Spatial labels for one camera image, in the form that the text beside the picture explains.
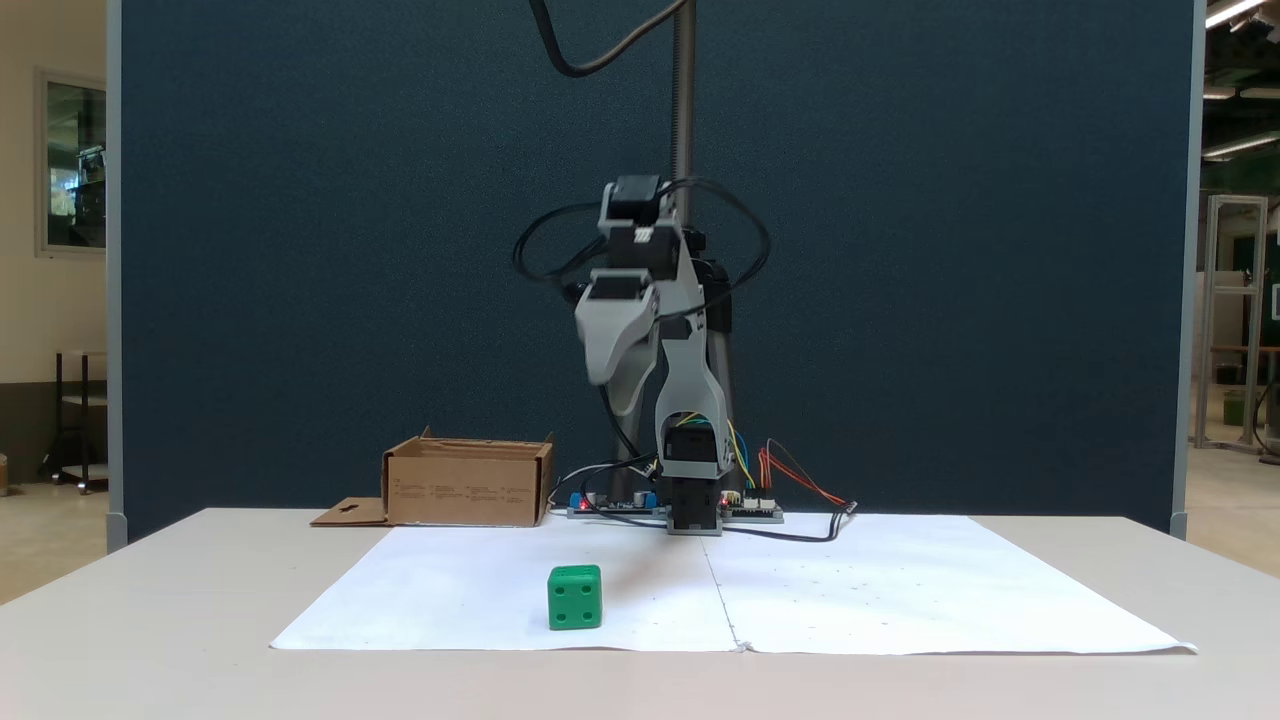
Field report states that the thick black hanging cable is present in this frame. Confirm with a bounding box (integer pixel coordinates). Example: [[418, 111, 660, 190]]
[[528, 0, 693, 79]]

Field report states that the black base cable bundle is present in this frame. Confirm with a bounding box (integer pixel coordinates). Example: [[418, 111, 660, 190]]
[[548, 385, 663, 521]]

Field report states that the black metal cart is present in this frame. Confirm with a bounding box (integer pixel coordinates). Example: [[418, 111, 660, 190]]
[[38, 349, 109, 496]]

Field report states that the aluminium frame rack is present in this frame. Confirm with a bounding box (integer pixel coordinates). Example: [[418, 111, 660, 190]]
[[1192, 194, 1271, 453]]

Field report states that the white paper sheet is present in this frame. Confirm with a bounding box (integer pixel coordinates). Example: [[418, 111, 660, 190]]
[[270, 520, 743, 653], [703, 513, 1198, 656]]

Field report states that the black gripper motor cable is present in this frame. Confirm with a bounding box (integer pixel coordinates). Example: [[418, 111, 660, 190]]
[[655, 177, 772, 323]]

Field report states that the orange red wire bundle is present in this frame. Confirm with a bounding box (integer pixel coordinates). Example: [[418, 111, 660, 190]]
[[758, 438, 851, 509]]

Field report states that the blue circuit board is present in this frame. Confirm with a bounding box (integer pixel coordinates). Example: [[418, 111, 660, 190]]
[[566, 488, 663, 519]]

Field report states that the circuit board with coloured wires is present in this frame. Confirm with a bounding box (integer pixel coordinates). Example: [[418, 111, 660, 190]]
[[718, 492, 785, 524]]

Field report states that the black camera tripod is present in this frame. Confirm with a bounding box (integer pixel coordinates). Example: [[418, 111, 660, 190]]
[[562, 0, 743, 501]]

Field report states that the framed wall window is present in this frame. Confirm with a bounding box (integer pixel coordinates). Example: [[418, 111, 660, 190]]
[[36, 67, 108, 259]]

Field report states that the black elbow motor cable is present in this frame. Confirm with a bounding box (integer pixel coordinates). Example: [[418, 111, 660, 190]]
[[512, 200, 606, 283]]

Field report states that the long black power cable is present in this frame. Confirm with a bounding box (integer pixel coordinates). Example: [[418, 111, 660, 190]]
[[722, 502, 859, 544]]

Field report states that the ceiling light strip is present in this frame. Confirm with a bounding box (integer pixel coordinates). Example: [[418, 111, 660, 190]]
[[1203, 130, 1280, 161], [1205, 0, 1269, 29]]

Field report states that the green die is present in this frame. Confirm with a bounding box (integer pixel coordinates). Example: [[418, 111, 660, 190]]
[[547, 565, 604, 632]]

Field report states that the brown cardboard box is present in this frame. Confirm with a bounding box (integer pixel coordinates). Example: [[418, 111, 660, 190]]
[[310, 427, 556, 528]]

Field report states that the dark blue partition panel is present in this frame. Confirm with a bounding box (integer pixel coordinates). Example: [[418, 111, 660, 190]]
[[105, 0, 1206, 546]]

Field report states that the yellow blue wire bundle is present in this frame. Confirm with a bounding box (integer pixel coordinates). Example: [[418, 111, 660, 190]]
[[725, 405, 758, 491]]

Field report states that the grey smooth gripper finger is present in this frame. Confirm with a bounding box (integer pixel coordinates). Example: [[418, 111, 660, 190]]
[[607, 310, 663, 417]]

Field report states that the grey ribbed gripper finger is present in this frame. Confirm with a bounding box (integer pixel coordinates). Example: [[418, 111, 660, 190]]
[[575, 298, 657, 389]]

